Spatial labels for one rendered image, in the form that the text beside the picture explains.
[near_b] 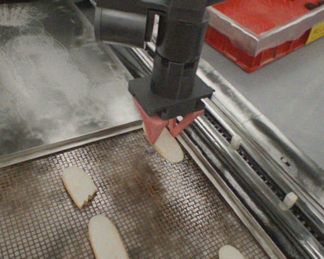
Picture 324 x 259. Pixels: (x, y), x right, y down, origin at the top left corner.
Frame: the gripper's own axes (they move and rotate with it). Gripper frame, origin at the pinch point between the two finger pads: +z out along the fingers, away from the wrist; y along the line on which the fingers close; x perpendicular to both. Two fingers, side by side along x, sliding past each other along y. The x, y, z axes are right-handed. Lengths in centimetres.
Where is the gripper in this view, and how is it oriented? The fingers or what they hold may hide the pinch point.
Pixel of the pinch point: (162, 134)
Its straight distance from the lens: 50.3
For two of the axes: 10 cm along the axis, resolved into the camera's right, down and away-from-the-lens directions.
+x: 5.0, 6.4, -5.8
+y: -8.5, 2.7, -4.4
